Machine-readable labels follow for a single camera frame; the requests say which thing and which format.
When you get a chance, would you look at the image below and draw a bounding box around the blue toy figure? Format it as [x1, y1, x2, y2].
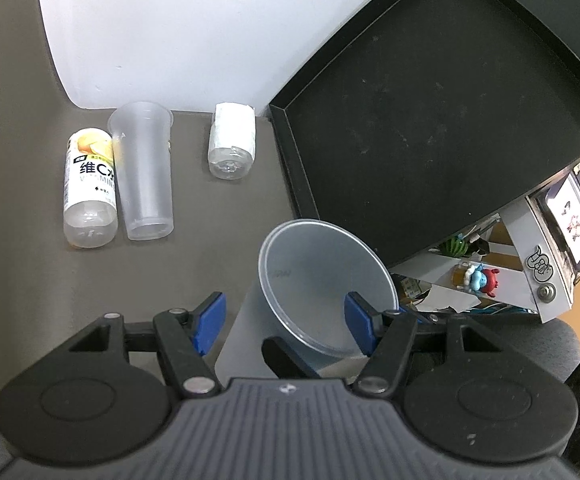
[462, 265, 502, 297]

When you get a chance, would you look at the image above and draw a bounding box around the yellow label plastic bottle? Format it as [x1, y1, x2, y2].
[63, 128, 119, 249]

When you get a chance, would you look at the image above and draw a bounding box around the tall clear plastic cup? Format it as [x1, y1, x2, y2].
[107, 101, 175, 242]

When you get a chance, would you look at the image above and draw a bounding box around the pile of white papers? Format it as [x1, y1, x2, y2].
[405, 280, 481, 313]

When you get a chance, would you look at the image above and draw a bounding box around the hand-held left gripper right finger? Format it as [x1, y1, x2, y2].
[344, 291, 536, 401]

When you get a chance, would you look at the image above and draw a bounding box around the wide clear plastic cup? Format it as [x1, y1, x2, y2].
[214, 218, 399, 381]

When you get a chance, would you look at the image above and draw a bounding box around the green striped ball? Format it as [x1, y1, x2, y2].
[439, 236, 467, 259]

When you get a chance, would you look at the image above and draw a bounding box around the white device with screen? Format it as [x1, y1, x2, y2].
[500, 172, 580, 324]

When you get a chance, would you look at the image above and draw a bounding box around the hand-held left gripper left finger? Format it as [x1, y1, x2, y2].
[34, 291, 227, 401]

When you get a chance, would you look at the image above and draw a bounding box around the black tray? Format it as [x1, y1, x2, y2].
[268, 0, 580, 268]

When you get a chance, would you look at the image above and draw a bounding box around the white label plastic bottle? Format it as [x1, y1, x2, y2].
[207, 102, 257, 181]

